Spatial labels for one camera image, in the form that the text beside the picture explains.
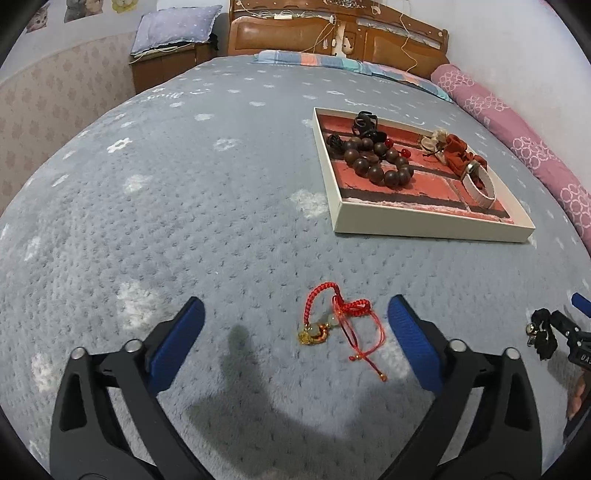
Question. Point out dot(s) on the orange fabric scrunchie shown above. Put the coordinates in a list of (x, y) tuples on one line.
[(453, 153)]

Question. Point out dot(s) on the plaid pillow right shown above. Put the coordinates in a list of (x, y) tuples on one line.
[(404, 77)]

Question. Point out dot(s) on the grey floral bedspread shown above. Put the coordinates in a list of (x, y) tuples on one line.
[(210, 186)]

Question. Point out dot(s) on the wooden nightstand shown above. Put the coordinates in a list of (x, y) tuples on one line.
[(158, 66)]

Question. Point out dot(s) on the wooden headboard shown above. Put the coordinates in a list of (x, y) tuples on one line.
[(360, 30)]

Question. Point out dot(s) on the pink rolled quilt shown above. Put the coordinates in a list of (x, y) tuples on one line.
[(515, 133)]

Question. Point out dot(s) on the plaid pillow left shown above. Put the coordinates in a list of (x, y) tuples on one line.
[(280, 57)]

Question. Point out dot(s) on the lavender dotted cushion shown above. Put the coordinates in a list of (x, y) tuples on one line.
[(175, 25)]

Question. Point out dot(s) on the plaid pillow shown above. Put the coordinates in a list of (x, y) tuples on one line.
[(404, 77), (280, 57)]

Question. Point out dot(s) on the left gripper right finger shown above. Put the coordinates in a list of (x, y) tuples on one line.
[(504, 440)]

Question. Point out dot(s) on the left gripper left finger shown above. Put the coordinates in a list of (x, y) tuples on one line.
[(87, 441)]

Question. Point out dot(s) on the person right hand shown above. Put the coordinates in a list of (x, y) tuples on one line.
[(577, 405)]

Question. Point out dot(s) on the beige jewelry tray red lining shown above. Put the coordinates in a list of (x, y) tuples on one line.
[(399, 188)]

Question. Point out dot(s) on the black claw hair clip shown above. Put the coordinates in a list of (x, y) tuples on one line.
[(366, 125)]

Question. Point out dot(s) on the black bead scrunchie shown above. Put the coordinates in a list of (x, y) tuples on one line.
[(540, 334)]

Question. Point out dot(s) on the cat wall stickers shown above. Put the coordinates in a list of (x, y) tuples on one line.
[(78, 9)]

